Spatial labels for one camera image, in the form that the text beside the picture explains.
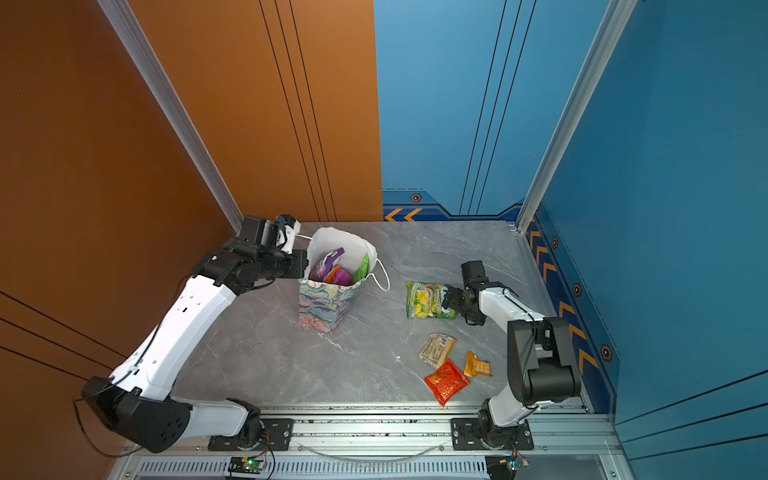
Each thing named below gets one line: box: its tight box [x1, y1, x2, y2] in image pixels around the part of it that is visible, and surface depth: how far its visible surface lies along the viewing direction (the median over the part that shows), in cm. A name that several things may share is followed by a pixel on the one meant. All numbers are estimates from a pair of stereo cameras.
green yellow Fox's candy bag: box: [406, 281, 459, 320], surface depth 96 cm
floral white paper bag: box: [299, 226, 377, 334], surface depth 83 cm
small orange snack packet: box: [463, 351, 493, 377], surface depth 84 cm
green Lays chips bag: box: [352, 253, 370, 284], surface depth 87 cm
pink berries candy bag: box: [308, 247, 345, 282], surface depth 86 cm
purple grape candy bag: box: [332, 268, 353, 286], surface depth 91 cm
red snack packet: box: [424, 359, 471, 407], surface depth 82 cm
